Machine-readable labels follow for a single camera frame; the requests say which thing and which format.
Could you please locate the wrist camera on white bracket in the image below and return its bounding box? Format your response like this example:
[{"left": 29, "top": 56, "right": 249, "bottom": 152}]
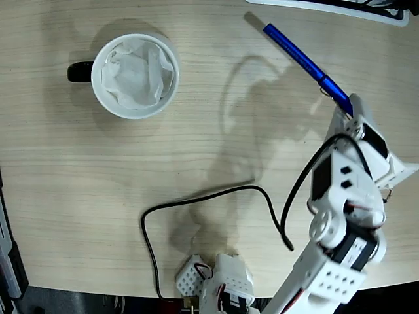
[{"left": 374, "top": 152, "right": 419, "bottom": 197}]

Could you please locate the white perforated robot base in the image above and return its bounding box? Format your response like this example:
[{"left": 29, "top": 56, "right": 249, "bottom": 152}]
[{"left": 175, "top": 254, "right": 213, "bottom": 296}]

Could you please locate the black cable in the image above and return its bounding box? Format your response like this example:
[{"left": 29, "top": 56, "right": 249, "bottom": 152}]
[{"left": 140, "top": 133, "right": 377, "bottom": 302}]

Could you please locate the white mug with black handle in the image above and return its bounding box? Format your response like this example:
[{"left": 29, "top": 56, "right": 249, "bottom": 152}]
[{"left": 67, "top": 32, "right": 181, "bottom": 121}]

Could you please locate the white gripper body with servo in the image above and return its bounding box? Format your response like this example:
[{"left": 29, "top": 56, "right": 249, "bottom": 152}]
[{"left": 343, "top": 117, "right": 393, "bottom": 179}]

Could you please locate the crumpled white paper tissue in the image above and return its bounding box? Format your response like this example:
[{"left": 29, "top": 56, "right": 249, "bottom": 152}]
[{"left": 100, "top": 41, "right": 175, "bottom": 111}]

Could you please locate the blue pen with metal clip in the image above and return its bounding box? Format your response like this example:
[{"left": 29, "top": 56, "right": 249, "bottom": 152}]
[{"left": 263, "top": 22, "right": 355, "bottom": 117}]

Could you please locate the grey metal equipment frame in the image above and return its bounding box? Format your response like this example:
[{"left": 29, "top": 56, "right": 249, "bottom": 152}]
[{"left": 0, "top": 166, "right": 30, "bottom": 314}]

